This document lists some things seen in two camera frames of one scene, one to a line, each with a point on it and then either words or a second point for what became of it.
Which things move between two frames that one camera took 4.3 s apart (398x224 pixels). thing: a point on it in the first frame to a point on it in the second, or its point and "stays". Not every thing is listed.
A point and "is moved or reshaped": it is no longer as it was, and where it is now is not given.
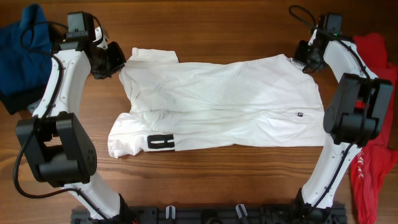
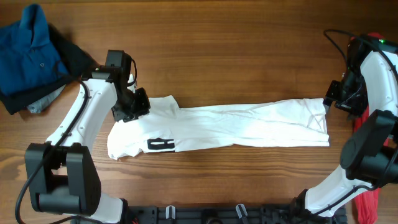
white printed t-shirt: x=256 y=101 is moved or reshaped
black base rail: x=219 y=214 stays
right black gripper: x=298 y=55 to x=355 y=108
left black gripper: x=114 y=48 to x=142 y=109
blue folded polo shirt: x=25 y=51 stays
